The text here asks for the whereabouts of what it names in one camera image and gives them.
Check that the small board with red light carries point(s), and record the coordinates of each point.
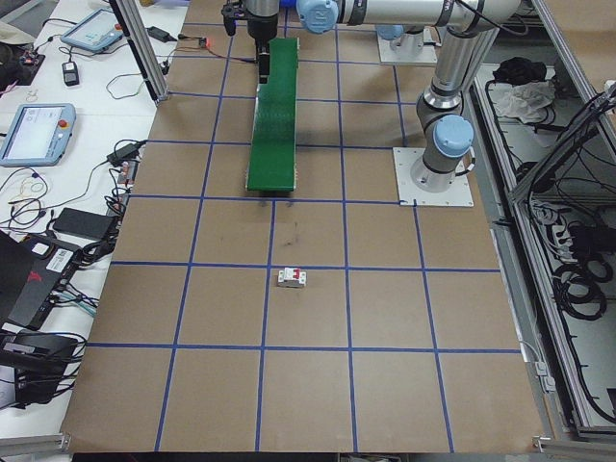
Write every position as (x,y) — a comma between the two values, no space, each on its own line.
(207,42)

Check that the green conveyor belt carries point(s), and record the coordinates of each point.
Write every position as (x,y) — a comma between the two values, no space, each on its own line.
(274,144)

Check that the slim black power adapter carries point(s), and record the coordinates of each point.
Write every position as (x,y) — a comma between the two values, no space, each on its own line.
(159,33)

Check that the small black power adapter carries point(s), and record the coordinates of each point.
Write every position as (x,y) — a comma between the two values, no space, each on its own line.
(125,151)

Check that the small red circuit board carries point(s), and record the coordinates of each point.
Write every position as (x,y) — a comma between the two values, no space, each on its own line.
(127,172)

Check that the grey teach pendant with screen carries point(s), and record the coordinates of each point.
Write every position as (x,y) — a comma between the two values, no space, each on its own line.
(91,31)
(36,135)

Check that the white and red circuit breaker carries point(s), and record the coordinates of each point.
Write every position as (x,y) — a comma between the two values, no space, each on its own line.
(292,278)

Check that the red board on black base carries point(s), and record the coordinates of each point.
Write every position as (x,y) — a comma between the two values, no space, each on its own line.
(31,59)

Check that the large black power brick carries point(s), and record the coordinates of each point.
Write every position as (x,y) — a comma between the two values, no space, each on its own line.
(84,223)

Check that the beige cloth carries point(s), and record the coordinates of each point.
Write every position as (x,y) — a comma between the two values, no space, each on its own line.
(14,31)

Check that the black cloth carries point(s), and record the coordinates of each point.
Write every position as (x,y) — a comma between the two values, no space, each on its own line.
(520,69)

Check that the white cloth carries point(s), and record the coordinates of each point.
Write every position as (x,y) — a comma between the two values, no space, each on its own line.
(527,101)

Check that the black laptop with red logo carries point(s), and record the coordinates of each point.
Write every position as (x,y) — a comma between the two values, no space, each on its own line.
(24,284)

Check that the black flat device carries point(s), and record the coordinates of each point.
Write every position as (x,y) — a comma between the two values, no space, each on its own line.
(33,356)

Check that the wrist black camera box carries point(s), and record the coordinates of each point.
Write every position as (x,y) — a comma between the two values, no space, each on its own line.
(230,19)

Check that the aluminium frame post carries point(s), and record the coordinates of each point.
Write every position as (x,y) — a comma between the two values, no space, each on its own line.
(144,53)

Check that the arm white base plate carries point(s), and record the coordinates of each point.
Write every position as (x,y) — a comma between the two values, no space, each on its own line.
(409,192)
(409,59)

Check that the V-shaped metal bar frame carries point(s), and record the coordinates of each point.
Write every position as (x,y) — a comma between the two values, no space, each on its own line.
(565,48)

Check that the aluminium frame bar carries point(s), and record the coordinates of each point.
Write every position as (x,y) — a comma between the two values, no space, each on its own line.
(572,443)
(33,443)

